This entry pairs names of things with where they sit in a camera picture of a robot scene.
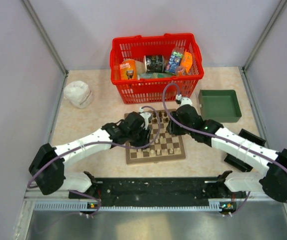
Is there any white crumpled cloth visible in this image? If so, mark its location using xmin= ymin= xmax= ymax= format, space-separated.
xmin=63 ymin=80 xmax=94 ymax=109

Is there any black mounting base rail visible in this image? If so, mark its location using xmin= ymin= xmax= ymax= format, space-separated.
xmin=68 ymin=176 xmax=237 ymax=208

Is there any red plastic shopping basket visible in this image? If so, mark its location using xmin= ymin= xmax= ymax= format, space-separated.
xmin=110 ymin=33 xmax=204 ymax=104

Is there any green pouch package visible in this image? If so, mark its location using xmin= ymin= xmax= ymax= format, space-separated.
xmin=139 ymin=72 xmax=173 ymax=79

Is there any blue snack package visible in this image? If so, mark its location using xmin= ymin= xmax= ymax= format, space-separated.
xmin=164 ymin=46 xmax=185 ymax=75

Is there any black stand block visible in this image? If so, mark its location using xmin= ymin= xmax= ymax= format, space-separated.
xmin=224 ymin=128 xmax=266 ymax=172

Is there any orange carton package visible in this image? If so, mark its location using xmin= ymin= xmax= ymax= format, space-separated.
xmin=176 ymin=51 xmax=193 ymax=77

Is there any black printed can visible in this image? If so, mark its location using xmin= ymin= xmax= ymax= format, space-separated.
xmin=143 ymin=55 xmax=165 ymax=73

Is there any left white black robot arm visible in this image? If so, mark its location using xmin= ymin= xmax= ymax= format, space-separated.
xmin=28 ymin=111 xmax=153 ymax=199

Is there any orange razor package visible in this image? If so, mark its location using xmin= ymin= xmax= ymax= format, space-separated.
xmin=119 ymin=59 xmax=137 ymax=80

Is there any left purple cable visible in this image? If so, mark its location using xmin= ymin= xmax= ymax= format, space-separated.
xmin=26 ymin=105 xmax=162 ymax=189

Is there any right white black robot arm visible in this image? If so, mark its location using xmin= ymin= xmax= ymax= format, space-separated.
xmin=168 ymin=104 xmax=287 ymax=203

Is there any wooden chess board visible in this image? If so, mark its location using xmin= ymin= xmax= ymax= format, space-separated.
xmin=125 ymin=110 xmax=186 ymax=165

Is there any green plastic tray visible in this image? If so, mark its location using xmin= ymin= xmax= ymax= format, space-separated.
xmin=198 ymin=89 xmax=242 ymax=123

